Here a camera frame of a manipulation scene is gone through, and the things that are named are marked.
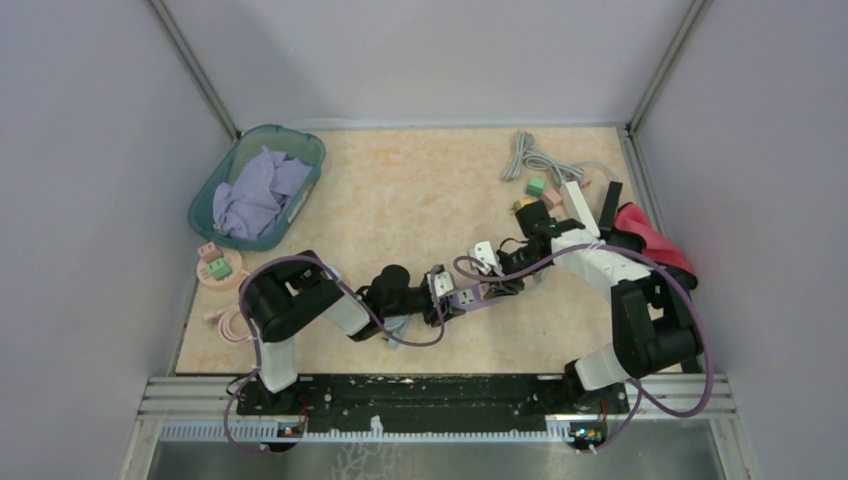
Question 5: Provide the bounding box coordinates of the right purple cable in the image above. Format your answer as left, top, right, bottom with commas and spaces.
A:
452, 245, 715, 455

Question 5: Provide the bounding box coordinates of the purple cable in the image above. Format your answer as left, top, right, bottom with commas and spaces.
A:
452, 245, 715, 455
221, 254, 448, 457

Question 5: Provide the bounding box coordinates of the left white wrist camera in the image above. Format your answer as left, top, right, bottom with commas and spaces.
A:
425, 264, 456, 299

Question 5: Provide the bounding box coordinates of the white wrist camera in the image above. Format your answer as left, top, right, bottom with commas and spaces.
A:
425, 264, 456, 299
468, 241, 502, 276

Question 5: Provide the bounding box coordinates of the pink round socket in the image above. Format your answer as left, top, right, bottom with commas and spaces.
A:
196, 249, 249, 292

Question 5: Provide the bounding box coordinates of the pink coiled cable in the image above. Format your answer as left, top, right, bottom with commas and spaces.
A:
203, 304, 256, 346

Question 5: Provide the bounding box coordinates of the red and black cloth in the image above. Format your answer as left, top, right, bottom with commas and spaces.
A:
613, 202, 698, 290

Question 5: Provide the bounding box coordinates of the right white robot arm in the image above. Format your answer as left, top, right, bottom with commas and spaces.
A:
496, 201, 703, 412

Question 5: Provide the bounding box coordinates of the teal plastic basin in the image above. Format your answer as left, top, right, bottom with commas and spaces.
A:
188, 124, 326, 251

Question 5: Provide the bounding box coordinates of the purple power strip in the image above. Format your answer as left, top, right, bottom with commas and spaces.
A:
448, 284, 501, 315

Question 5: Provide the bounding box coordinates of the purple cloth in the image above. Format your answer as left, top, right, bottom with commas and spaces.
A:
212, 147, 313, 241

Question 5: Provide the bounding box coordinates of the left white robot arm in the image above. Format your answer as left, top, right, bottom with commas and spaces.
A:
238, 250, 464, 414

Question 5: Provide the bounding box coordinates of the white strip grey cable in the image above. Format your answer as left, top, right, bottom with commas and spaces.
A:
500, 129, 588, 187

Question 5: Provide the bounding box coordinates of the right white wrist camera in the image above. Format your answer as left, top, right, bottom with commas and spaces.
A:
468, 241, 502, 276

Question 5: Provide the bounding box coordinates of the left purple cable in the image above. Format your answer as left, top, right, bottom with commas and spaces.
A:
221, 254, 448, 457

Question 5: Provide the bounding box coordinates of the black power strip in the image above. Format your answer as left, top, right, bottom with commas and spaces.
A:
597, 181, 623, 238

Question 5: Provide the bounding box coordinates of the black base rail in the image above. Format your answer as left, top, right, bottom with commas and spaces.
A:
229, 374, 630, 434

